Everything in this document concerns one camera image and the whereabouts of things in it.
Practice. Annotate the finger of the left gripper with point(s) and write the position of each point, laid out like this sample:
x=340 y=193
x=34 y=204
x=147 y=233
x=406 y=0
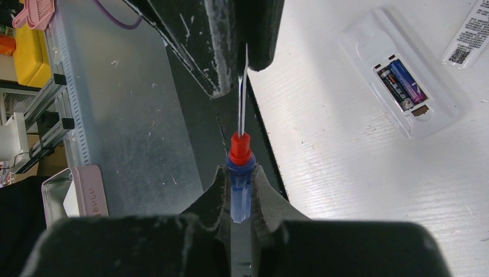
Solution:
x=203 y=37
x=257 y=25

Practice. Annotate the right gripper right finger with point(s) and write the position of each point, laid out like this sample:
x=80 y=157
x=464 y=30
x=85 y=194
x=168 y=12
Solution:
x=268 y=210

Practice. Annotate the blue red screwdriver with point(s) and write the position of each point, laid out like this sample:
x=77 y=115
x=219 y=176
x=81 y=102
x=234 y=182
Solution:
x=241 y=160

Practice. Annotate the white remote control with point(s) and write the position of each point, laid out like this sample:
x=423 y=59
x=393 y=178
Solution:
x=372 y=43

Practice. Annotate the yellow bin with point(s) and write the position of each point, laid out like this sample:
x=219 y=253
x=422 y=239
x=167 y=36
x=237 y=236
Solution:
x=31 y=58

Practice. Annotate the white battery cover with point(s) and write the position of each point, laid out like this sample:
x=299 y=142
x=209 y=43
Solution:
x=470 y=40

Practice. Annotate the pink white box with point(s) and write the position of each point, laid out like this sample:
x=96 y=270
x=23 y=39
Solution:
x=74 y=192

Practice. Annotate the pink plastic scoop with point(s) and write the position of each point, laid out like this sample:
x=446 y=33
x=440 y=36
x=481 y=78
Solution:
x=36 y=14

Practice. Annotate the black battery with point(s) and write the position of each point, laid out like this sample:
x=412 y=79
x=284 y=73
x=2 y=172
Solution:
x=396 y=89

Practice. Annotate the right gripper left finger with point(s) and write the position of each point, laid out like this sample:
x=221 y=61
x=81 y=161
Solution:
x=211 y=211

